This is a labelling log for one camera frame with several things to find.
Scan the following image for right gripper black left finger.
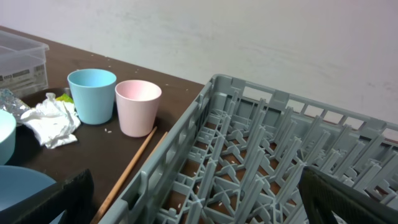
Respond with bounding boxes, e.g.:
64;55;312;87
1;169;94;223

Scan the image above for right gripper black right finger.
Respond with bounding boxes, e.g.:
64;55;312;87
298;166;397;224

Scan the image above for white tissue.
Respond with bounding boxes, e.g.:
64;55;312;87
21;93;81;149

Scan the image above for green snack wrapper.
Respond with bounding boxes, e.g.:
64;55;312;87
56;93;74;104

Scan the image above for light blue cup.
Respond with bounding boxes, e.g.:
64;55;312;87
67;68;117;125

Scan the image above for pink cup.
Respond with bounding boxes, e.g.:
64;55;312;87
115;80;162;138

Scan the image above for aluminium foil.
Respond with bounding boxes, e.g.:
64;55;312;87
0;88;30;126

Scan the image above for grey dishwasher rack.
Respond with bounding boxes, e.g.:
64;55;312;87
101;75;397;223

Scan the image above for blue plate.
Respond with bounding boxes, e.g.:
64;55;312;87
1;166;64;223

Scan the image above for light blue rice bowl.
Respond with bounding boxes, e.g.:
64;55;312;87
1;110;16;165

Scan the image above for wooden chopstick left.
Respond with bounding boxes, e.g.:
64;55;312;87
90;126;157;224

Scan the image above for clear plastic bin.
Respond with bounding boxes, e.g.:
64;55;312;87
1;31;49;98

